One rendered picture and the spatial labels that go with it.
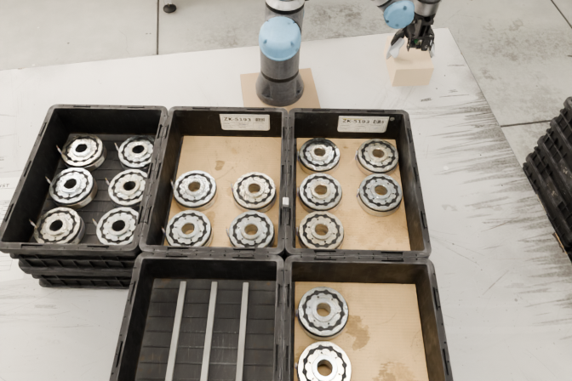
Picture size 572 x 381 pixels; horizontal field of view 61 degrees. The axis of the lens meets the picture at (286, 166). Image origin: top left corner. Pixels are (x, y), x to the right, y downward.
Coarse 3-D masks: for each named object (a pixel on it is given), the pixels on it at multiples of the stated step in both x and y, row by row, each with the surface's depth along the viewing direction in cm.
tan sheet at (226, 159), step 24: (192, 144) 126; (216, 144) 126; (240, 144) 126; (264, 144) 126; (192, 168) 122; (216, 168) 122; (240, 168) 122; (264, 168) 122; (216, 216) 114; (216, 240) 110
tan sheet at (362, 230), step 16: (336, 144) 126; (352, 144) 126; (352, 160) 123; (304, 176) 120; (336, 176) 120; (352, 176) 120; (320, 192) 118; (352, 192) 118; (352, 208) 115; (400, 208) 115; (352, 224) 113; (368, 224) 113; (384, 224) 113; (400, 224) 113; (352, 240) 110; (368, 240) 110; (384, 240) 110; (400, 240) 110
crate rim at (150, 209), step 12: (180, 108) 120; (192, 108) 120; (204, 108) 120; (216, 108) 120; (228, 108) 120; (240, 108) 120; (252, 108) 120; (264, 108) 120; (276, 108) 120; (168, 120) 118; (168, 132) 116; (156, 168) 110; (156, 180) 108; (156, 192) 106; (144, 228) 101; (144, 240) 99; (144, 252) 98; (156, 252) 98; (168, 252) 98; (180, 252) 98; (192, 252) 98; (204, 252) 98; (216, 252) 98; (228, 252) 98; (240, 252) 98; (252, 252) 98; (264, 252) 98; (276, 252) 98
